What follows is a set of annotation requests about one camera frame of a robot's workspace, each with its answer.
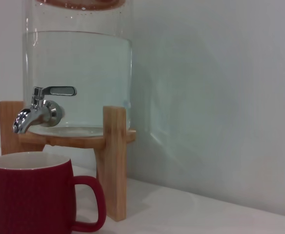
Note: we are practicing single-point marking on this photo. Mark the wooden dispenser stand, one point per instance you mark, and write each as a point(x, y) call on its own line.
point(114, 158)

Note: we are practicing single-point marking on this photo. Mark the glass water dispenser jar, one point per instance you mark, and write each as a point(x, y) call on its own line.
point(84, 68)

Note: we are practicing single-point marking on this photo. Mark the red ceramic cup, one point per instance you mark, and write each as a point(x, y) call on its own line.
point(27, 195)

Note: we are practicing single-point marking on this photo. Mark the chrome faucet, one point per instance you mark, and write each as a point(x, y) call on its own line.
point(38, 112)

